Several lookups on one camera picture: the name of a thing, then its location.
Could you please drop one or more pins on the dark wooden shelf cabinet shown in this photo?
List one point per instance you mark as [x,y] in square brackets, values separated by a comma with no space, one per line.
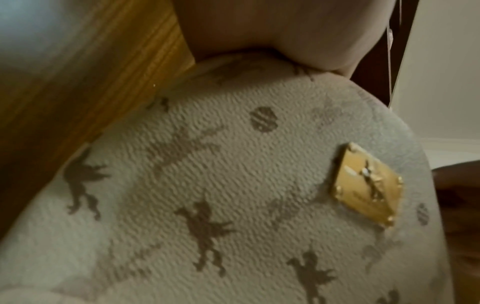
[386,59]

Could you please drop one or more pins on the cream patterned backpack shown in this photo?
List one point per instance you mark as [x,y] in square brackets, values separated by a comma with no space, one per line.
[225,193]

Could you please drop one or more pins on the person's right hand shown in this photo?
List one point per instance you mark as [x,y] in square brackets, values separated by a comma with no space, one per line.
[459,222]

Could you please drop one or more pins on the person's left hand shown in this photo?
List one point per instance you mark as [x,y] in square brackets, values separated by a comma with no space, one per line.
[281,26]

